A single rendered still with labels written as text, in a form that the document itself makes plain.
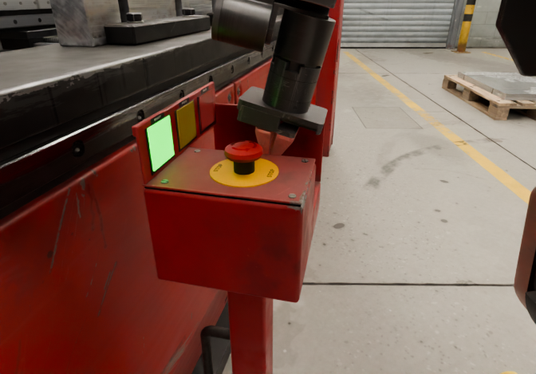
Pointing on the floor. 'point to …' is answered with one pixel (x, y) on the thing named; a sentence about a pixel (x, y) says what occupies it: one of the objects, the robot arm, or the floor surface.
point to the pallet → (500, 108)
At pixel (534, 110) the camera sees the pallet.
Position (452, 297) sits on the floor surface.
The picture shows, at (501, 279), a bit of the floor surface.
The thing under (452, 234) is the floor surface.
